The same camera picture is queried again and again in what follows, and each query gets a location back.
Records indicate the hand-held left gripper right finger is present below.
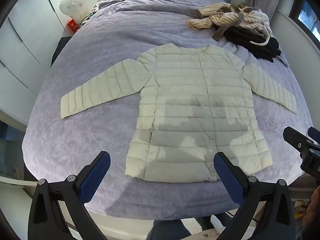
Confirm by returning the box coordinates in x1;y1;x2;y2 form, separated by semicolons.
213;151;297;240

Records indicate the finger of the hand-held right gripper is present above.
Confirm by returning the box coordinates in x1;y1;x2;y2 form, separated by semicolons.
283;127;320;155
308;127;320;144

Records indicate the dark framed window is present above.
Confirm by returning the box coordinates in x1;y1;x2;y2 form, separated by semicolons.
289;0;320;43

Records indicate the black clothes pile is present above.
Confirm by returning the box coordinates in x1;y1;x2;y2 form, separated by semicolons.
224;26;282;63

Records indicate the lavender bed blanket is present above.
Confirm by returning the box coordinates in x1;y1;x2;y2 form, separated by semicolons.
22;0;314;220

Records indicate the white plastic bag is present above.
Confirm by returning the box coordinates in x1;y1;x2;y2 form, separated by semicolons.
59;0;87;22

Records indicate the striped cream robe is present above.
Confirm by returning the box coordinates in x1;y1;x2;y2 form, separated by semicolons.
185;2;272;42

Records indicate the white puffer jacket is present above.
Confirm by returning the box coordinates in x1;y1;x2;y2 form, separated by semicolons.
60;43;297;182

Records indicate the red box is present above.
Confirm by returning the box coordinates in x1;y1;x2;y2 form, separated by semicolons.
66;19;79;32

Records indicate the person's leg in jeans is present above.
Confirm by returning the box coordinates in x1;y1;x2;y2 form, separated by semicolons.
146;219;192;240

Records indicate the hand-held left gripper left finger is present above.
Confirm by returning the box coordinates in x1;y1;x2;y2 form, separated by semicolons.
28;151;111;240

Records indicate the white wardrobe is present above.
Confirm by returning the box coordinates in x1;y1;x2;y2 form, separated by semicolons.
0;0;105;125

